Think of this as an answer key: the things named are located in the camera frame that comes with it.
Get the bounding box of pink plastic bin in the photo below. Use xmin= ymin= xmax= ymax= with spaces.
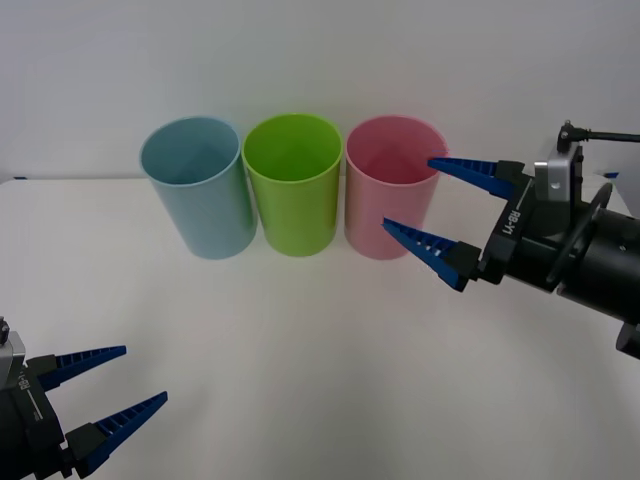
xmin=343 ymin=114 xmax=450 ymax=262

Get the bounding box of green plastic bin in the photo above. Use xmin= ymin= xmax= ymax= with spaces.
xmin=241 ymin=113 xmax=344 ymax=259

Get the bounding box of pale blue plastic bin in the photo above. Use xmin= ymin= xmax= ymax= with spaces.
xmin=138 ymin=115 xmax=260 ymax=261

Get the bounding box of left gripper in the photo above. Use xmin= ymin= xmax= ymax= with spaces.
xmin=0 ymin=343 xmax=169 ymax=480

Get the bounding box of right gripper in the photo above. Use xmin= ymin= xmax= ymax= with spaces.
xmin=381 ymin=156 xmax=584 ymax=294

